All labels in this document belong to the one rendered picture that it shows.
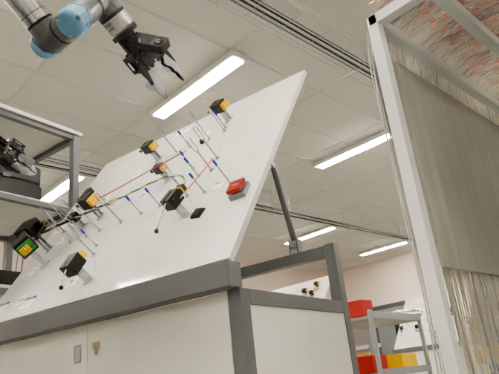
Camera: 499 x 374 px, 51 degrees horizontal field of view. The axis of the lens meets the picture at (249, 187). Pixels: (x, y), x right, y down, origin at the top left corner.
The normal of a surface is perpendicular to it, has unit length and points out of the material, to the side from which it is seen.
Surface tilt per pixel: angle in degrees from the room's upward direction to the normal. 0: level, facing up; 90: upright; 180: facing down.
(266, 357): 90
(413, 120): 90
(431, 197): 90
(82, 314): 90
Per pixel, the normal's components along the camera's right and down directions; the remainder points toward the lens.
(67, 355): -0.59, -0.23
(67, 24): -0.27, 0.65
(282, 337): 0.80, -0.29
